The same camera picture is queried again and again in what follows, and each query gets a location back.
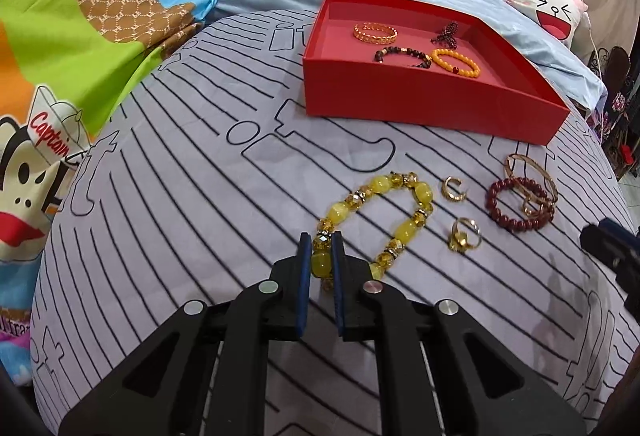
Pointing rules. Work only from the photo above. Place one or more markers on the gold hoop earring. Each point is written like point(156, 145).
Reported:
point(452, 190)

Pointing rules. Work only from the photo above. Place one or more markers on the red cardboard tray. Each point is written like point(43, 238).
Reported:
point(346, 78)

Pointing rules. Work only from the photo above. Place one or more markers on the pink cat face cushion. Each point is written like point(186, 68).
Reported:
point(559, 18)

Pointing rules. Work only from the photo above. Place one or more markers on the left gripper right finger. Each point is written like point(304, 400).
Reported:
point(440, 372)

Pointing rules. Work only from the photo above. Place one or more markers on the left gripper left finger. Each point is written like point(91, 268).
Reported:
point(204, 370)

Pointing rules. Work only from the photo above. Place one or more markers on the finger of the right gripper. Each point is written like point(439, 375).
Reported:
point(618, 249)

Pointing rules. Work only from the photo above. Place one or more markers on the thin gold wire bangle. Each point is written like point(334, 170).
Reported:
point(533, 183)

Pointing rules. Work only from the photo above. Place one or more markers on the gold twisted bangle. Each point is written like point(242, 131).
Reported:
point(374, 33)

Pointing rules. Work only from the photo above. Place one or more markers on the colourful monkey cartoon blanket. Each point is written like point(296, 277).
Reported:
point(65, 67)

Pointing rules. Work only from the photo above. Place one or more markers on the garnet small bead strand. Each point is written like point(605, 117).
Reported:
point(447, 36)

